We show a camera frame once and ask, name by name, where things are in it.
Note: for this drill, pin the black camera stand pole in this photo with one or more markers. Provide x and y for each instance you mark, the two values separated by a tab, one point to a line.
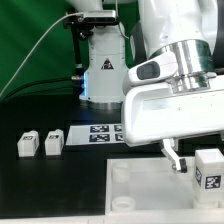
80	32

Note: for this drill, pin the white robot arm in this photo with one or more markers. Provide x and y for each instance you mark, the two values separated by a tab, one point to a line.
156	61

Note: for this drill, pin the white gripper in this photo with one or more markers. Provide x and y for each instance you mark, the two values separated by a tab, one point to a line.
151	113

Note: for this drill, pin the white square table top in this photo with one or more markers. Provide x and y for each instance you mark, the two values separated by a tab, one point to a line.
149	185

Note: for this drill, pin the grey camera on mount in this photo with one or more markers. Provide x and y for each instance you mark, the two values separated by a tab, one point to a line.
98	17

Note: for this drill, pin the tag sheet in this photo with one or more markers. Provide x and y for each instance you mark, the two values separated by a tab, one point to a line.
94	134

